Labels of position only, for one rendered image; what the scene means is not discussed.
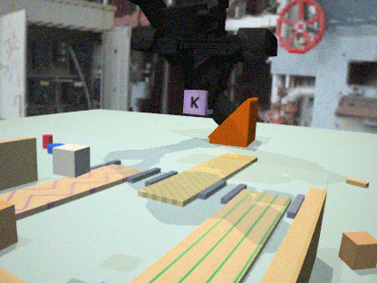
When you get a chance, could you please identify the purple cube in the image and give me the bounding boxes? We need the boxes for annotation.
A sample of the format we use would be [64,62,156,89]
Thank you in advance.
[183,90,213,115]

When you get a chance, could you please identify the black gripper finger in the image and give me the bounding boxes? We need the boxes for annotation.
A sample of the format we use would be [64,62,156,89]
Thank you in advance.
[208,53,245,110]
[158,53,195,105]

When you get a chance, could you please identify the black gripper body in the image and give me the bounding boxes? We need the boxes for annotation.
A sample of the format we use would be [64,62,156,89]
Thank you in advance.
[130,20,278,57]

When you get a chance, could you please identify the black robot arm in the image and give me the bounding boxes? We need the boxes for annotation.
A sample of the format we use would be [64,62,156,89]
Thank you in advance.
[127,0,237,126]

